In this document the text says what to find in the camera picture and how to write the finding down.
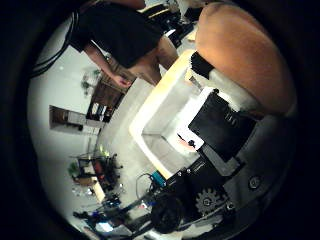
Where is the dark wooden cabinet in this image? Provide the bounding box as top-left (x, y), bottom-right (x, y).
top-left (85, 58), bottom-right (136, 123)

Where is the black cable bundle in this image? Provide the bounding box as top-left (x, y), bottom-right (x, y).
top-left (31, 13), bottom-right (81, 79)

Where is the cluttered equipment cart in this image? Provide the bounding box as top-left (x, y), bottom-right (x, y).
top-left (68, 151), bottom-right (124, 208)

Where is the blue box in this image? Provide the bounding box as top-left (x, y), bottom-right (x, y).
top-left (149, 170), bottom-right (167, 188)

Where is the brown wall recess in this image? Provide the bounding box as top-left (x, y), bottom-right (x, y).
top-left (49, 104), bottom-right (101, 136)

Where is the white plastic bin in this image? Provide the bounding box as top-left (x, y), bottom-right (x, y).
top-left (129, 49), bottom-right (214, 179)

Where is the green potted plant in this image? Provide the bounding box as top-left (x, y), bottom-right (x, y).
top-left (80, 68), bottom-right (101, 96)

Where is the person in black shirt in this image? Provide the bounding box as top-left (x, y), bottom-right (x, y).
top-left (68, 0), bottom-right (179, 89)

